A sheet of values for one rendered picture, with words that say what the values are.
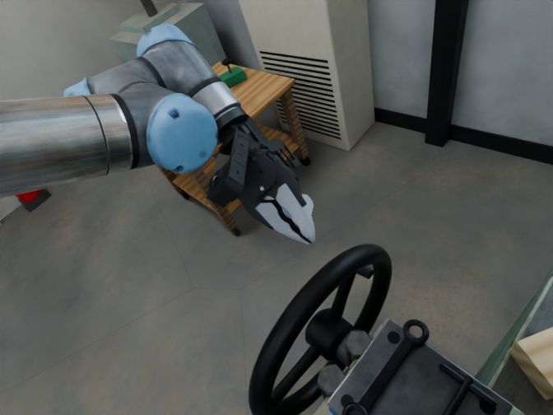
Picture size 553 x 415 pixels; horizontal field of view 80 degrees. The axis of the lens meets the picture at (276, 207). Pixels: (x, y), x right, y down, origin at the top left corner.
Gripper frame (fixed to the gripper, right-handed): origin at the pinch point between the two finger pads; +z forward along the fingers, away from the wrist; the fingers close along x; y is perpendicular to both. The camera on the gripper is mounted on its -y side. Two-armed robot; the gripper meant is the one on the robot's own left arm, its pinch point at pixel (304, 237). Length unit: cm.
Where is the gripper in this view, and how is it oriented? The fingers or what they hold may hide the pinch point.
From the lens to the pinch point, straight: 46.3
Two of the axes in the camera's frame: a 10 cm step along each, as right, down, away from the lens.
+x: -6.8, 5.4, 4.9
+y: 3.9, -3.1, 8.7
